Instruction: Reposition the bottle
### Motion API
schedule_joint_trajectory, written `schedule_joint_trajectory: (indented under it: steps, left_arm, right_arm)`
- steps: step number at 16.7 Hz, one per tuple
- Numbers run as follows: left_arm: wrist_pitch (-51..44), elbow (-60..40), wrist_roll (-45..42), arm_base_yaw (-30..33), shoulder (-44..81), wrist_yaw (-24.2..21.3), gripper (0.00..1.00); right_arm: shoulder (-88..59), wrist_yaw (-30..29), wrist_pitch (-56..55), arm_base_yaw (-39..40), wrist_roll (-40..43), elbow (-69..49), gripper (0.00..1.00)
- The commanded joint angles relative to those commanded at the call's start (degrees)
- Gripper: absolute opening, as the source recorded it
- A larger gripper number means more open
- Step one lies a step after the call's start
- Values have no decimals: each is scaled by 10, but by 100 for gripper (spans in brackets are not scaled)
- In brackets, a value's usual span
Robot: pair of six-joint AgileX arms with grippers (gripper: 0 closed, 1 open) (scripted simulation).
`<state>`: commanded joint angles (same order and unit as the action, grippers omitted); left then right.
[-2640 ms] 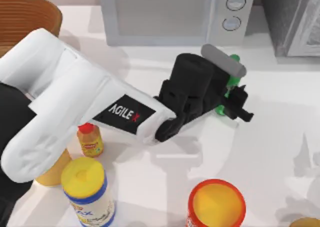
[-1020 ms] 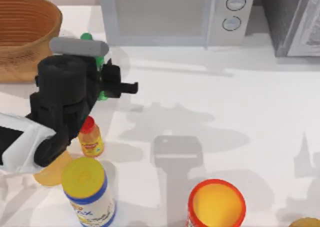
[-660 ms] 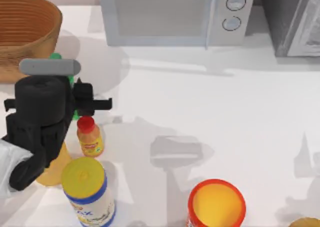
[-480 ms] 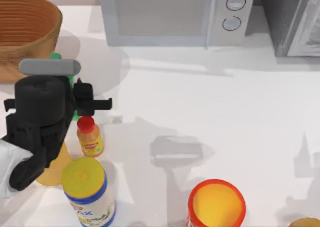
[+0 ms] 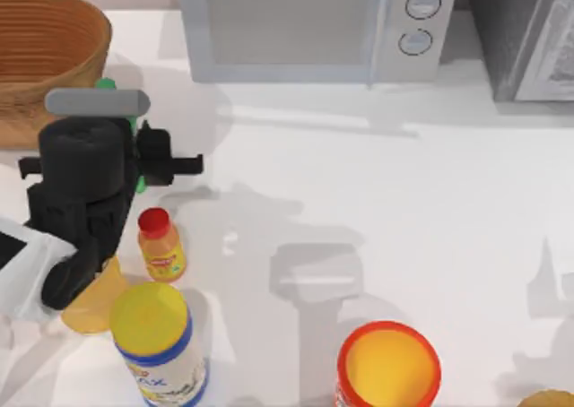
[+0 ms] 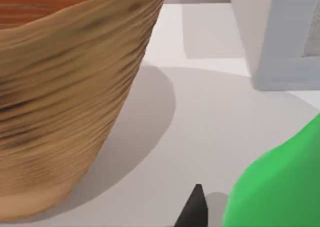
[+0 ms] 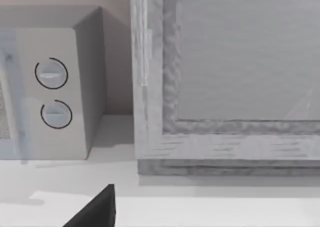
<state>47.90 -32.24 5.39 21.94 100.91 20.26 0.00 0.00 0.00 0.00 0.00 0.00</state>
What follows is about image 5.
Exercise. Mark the orange bottle with red cap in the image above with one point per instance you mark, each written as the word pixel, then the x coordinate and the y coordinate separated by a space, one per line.
pixel 161 254

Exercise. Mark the woven wooden basket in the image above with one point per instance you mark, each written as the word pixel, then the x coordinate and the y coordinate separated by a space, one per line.
pixel 40 44

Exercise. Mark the yellow cup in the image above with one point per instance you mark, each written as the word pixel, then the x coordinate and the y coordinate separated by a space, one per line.
pixel 92 313

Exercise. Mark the microwave oven door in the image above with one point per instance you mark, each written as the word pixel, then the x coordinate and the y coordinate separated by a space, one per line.
pixel 287 26

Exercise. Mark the white canister with yellow lid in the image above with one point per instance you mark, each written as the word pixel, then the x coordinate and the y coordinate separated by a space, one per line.
pixel 157 335

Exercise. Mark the pale microwave oven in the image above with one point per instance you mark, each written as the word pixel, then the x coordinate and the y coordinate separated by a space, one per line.
pixel 421 68

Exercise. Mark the round microwave knob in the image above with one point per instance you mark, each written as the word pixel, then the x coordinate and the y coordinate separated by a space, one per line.
pixel 415 42
pixel 423 4

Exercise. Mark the red canister with yellow lid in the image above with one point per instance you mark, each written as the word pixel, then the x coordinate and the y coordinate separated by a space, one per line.
pixel 388 366

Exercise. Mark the brown bread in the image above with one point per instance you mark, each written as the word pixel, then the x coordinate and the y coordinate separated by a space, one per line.
pixel 549 400

